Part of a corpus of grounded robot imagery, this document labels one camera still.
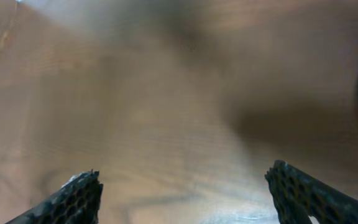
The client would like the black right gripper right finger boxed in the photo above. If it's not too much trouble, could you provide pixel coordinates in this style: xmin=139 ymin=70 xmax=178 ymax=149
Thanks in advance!
xmin=265 ymin=160 xmax=358 ymax=224

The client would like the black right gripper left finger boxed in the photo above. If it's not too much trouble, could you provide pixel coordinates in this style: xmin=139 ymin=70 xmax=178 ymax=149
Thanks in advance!
xmin=6 ymin=170 xmax=103 ymax=224

